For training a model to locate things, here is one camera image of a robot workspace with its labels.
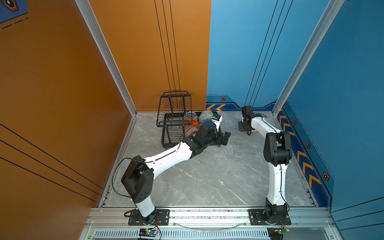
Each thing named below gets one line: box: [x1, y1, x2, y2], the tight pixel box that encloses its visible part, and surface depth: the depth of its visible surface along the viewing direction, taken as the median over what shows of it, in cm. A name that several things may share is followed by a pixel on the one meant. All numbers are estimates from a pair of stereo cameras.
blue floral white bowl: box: [183, 111, 199, 121], surface depth 113 cm
